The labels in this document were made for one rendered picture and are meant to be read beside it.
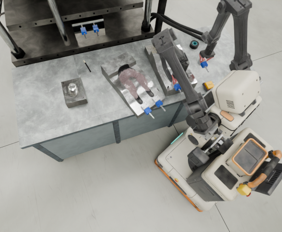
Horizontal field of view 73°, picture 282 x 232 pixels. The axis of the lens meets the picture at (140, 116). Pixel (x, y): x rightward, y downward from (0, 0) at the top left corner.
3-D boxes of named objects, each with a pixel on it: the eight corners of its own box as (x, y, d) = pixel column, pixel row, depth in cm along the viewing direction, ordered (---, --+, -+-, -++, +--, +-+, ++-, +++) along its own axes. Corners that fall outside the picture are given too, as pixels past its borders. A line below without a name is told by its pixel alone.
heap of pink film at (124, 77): (152, 89, 149) (153, 83, 142) (134, 100, 144) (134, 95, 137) (132, 66, 157) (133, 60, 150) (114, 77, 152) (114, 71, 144)
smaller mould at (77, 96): (88, 103, 147) (86, 98, 141) (68, 108, 144) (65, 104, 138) (82, 82, 154) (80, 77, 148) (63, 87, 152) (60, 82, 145)
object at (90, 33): (105, 34, 179) (103, 18, 163) (76, 40, 174) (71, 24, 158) (92, 0, 198) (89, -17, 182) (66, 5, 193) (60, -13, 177)
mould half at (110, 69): (164, 101, 152) (166, 94, 142) (137, 118, 144) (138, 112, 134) (127, 60, 167) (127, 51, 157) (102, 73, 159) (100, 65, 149)
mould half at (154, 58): (193, 88, 159) (199, 79, 146) (165, 96, 154) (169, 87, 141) (170, 44, 177) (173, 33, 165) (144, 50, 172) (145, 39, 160)
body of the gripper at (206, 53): (198, 52, 146) (202, 45, 139) (210, 49, 148) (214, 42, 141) (203, 59, 143) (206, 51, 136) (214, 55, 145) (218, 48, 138)
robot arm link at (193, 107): (195, 121, 101) (205, 118, 99) (187, 106, 97) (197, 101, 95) (194, 113, 109) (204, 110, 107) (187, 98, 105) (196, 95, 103)
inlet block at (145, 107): (156, 118, 142) (157, 115, 137) (151, 121, 141) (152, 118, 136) (145, 105, 146) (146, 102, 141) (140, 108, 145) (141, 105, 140)
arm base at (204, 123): (204, 135, 98) (219, 121, 102) (198, 123, 95) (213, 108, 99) (193, 132, 106) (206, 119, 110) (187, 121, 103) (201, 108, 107)
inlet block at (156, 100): (167, 110, 145) (168, 107, 141) (162, 114, 144) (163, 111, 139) (156, 98, 149) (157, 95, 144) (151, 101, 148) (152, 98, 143)
